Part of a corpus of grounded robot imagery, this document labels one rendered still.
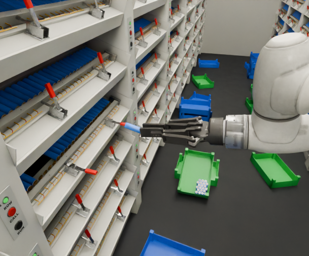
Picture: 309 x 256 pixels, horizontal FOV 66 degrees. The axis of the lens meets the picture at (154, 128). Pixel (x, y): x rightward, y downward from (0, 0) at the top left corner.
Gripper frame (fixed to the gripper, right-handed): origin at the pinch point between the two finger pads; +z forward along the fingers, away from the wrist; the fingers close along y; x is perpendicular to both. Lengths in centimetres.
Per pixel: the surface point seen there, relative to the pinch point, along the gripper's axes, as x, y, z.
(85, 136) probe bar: 3.3, -0.2, 24.9
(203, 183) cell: 77, -58, -4
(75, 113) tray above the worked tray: -10.6, 8.7, 17.5
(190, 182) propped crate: 81, -62, 6
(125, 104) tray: 5.6, -29.7, 23.0
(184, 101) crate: 70, -167, 28
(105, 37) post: -22.9, -29.7, 24.6
